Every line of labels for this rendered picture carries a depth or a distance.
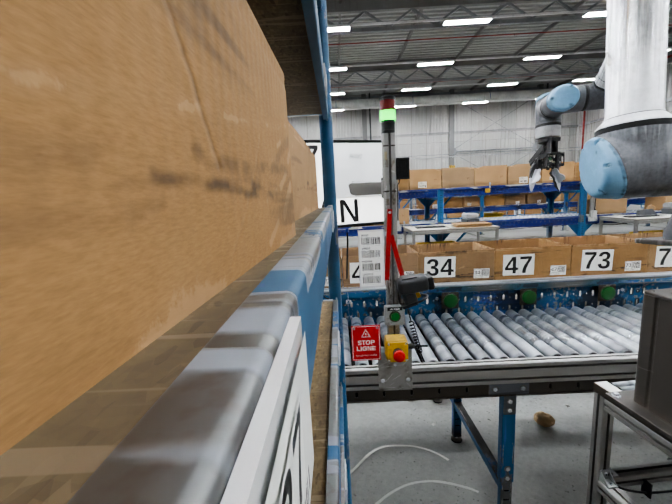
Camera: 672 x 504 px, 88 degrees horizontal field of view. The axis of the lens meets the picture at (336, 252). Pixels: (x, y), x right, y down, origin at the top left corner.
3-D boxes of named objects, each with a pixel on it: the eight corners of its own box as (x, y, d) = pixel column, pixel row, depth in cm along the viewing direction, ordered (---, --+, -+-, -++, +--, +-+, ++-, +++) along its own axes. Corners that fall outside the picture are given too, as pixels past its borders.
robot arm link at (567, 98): (588, 79, 119) (573, 91, 131) (550, 84, 122) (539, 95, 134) (587, 107, 120) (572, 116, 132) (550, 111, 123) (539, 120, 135)
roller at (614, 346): (624, 365, 126) (625, 352, 125) (541, 315, 177) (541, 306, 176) (638, 364, 126) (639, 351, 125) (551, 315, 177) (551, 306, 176)
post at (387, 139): (379, 391, 123) (370, 133, 109) (377, 384, 128) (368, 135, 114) (412, 390, 123) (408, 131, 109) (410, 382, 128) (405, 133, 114)
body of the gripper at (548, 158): (546, 168, 136) (546, 136, 135) (533, 171, 145) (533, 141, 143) (565, 167, 136) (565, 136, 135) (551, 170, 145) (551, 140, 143)
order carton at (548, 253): (493, 281, 179) (494, 249, 176) (472, 269, 208) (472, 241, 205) (570, 277, 179) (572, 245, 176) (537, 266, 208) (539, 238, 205)
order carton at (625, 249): (570, 277, 179) (571, 245, 176) (537, 266, 208) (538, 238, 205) (647, 273, 178) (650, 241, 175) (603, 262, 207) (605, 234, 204)
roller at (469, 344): (481, 372, 126) (481, 359, 125) (439, 320, 178) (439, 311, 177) (494, 371, 126) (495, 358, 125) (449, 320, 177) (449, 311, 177)
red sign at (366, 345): (352, 361, 121) (350, 326, 119) (352, 359, 122) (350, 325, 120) (398, 358, 121) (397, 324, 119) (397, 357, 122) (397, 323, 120)
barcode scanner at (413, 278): (438, 305, 112) (433, 274, 111) (402, 311, 113) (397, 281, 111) (432, 299, 119) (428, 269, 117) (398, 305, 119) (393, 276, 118)
